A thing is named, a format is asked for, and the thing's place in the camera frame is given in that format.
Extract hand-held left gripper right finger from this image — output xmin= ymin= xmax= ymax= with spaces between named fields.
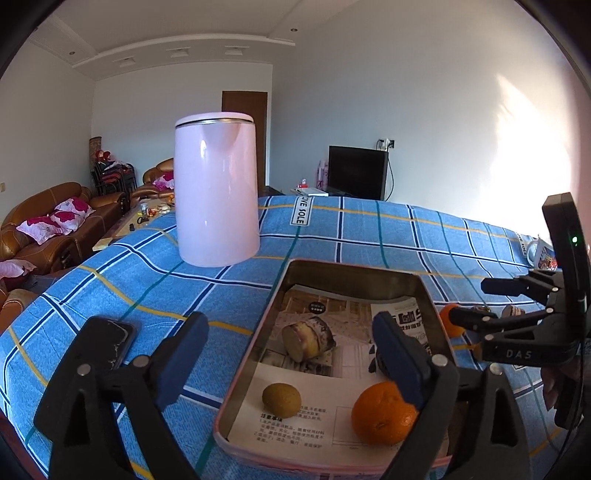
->
xmin=370 ymin=311 xmax=529 ymax=480

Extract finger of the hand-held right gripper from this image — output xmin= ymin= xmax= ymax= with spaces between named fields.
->
xmin=480 ymin=270 xmax=568 ymax=305
xmin=447 ymin=302 xmax=578 ymax=370

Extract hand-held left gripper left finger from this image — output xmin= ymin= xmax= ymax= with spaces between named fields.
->
xmin=33 ymin=311 xmax=211 ymax=480

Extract small orange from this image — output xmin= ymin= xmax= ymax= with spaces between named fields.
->
xmin=438 ymin=303 xmax=468 ymax=339

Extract metal tray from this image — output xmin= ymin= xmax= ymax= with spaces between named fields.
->
xmin=213 ymin=258 xmax=458 ymax=476

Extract person's right hand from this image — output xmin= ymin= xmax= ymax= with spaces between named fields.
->
xmin=542 ymin=364 xmax=568 ymax=412

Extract white printed mug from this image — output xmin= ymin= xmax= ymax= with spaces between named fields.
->
xmin=526 ymin=235 xmax=560 ymax=271

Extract large orange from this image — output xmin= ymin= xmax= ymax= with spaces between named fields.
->
xmin=351 ymin=381 xmax=419 ymax=446

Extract black smartphone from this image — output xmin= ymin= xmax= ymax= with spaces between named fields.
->
xmin=76 ymin=318 xmax=140 ymax=372

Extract blue checked tablecloth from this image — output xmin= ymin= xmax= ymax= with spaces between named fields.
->
xmin=0 ymin=195 xmax=591 ymax=480

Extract green-brown kiwi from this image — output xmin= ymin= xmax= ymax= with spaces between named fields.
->
xmin=262 ymin=383 xmax=303 ymax=420

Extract printed paper sheet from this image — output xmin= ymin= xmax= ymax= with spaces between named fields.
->
xmin=228 ymin=286 xmax=451 ymax=455

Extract wooden coffee table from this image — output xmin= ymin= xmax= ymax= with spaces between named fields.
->
xmin=92 ymin=202 xmax=176 ymax=252

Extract pink electric kettle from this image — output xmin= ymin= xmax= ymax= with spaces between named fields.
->
xmin=174 ymin=111 xmax=260 ymax=268

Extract brown leather sofa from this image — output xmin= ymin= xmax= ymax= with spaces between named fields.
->
xmin=0 ymin=181 xmax=126 ymax=271
xmin=0 ymin=272 xmax=63 ymax=334

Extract black television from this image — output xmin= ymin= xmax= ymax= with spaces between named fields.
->
xmin=328 ymin=145 xmax=389 ymax=201

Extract brown leather armchair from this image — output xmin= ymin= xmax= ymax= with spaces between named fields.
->
xmin=141 ymin=158 xmax=175 ymax=197

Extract stacked dark chairs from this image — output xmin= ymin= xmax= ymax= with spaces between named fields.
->
xmin=90 ymin=159 xmax=137 ymax=195

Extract brown wooden door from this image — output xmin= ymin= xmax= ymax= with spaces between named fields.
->
xmin=222 ymin=91 xmax=269 ymax=191

